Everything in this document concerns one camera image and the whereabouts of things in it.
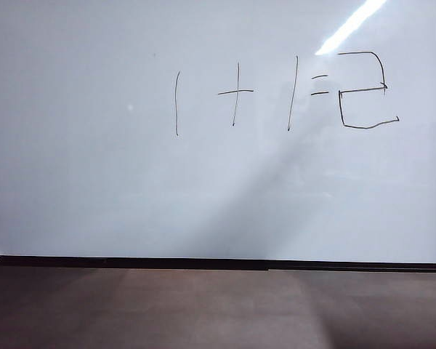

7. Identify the black whiteboard pen tray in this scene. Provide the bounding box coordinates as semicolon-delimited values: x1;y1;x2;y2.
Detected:
0;261;269;272

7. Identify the white whiteboard with black frame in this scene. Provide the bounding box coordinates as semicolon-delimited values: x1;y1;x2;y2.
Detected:
0;0;436;272

